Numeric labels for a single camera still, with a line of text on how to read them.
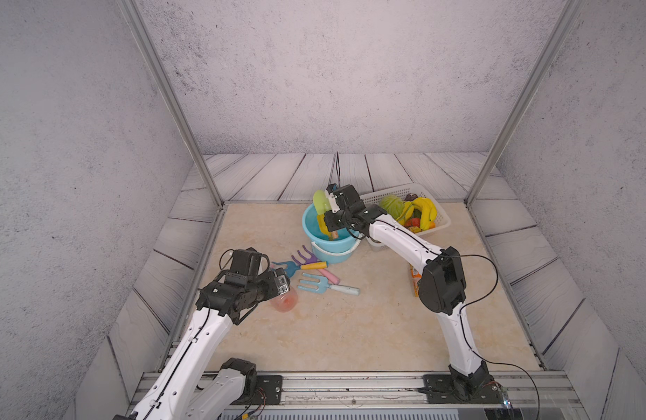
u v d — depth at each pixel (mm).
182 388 401
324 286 934
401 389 742
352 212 724
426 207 1025
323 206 924
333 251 905
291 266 990
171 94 858
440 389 726
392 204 1016
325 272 963
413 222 1035
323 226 854
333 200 757
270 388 729
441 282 547
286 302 867
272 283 671
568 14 705
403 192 1147
